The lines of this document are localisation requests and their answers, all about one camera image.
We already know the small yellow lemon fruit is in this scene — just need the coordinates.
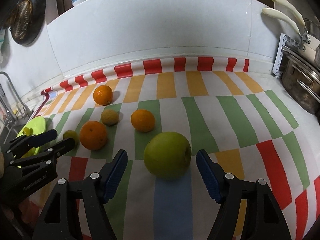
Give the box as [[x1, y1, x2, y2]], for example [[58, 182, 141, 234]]
[[101, 109, 119, 126]]

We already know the large green apple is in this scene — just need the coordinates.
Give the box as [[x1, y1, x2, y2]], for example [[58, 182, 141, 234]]
[[144, 132, 191, 180]]

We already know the cream handled utensil front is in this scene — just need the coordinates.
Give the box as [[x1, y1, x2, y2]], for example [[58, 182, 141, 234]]
[[262, 8, 305, 51]]

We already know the orange with stem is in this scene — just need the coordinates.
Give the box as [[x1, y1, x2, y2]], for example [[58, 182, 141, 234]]
[[93, 85, 113, 106]]

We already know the white dish rack bracket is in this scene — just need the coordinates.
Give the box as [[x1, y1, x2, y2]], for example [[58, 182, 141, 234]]
[[272, 33, 287, 79]]

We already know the cream handled utensil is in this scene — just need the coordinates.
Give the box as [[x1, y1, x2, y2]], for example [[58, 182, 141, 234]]
[[262, 8, 305, 51], [271, 0, 311, 44]]

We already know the small green tomato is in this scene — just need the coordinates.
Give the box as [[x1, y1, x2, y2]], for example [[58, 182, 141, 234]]
[[62, 130, 79, 146]]

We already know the dark hanging colander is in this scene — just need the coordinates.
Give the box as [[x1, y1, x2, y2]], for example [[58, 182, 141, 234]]
[[10, 0, 46, 46]]

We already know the striped colourful tablecloth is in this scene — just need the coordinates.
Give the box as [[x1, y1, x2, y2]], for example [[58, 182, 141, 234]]
[[40, 58, 319, 239]]

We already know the steel faucet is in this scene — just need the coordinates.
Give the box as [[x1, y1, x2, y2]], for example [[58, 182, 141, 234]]
[[1, 71, 33, 125]]

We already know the small yellow-brown fruit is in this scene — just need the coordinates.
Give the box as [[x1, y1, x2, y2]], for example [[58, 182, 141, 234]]
[[23, 127, 33, 136]]

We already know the lime green plate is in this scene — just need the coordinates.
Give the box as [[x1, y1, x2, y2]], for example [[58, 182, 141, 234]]
[[16, 116, 46, 158]]

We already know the large orange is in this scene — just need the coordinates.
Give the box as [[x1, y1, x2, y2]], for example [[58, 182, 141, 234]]
[[79, 121, 108, 151]]

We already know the small orange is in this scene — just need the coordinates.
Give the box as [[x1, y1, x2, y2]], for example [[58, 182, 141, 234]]
[[131, 109, 156, 132]]

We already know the stainless steel pot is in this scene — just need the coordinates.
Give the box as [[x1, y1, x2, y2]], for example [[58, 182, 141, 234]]
[[281, 47, 319, 115]]

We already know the cream handled utensil rear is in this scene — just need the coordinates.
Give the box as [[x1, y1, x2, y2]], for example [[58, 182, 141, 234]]
[[271, 0, 311, 44]]

